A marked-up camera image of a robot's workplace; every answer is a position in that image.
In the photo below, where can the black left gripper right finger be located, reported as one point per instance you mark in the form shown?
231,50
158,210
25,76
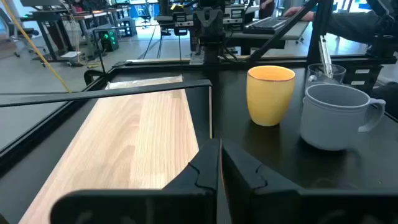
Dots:
267,205

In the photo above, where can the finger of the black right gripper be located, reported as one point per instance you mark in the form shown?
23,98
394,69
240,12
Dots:
202,20
215,20

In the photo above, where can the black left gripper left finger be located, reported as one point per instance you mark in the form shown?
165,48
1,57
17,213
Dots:
192,205

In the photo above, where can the yellow ceramic mug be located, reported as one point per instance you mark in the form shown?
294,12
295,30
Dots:
270,99

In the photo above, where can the grey mug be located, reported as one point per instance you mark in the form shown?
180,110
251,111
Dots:
329,124

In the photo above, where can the clear glass mug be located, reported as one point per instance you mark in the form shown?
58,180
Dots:
339,73

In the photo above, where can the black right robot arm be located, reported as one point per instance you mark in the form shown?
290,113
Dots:
212,53

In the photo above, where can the black keyboard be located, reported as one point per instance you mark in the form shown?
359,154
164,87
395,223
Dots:
267,25

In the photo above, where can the person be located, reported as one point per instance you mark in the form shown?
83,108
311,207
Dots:
266,7

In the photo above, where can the person's hand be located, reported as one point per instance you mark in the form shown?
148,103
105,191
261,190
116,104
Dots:
298,13

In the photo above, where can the computer with green lights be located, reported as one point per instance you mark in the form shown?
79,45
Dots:
109,40

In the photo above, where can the white plastic strip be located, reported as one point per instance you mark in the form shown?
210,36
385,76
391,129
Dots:
326,56

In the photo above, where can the black legged desk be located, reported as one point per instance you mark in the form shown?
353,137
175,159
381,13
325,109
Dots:
49,15

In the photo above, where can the black office chair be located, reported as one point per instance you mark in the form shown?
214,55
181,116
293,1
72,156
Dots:
25,31

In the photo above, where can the wooden shelf with black frame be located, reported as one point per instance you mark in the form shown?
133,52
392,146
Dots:
140,140

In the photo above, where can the black aluminium rig frame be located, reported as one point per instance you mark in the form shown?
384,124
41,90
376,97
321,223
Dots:
320,31

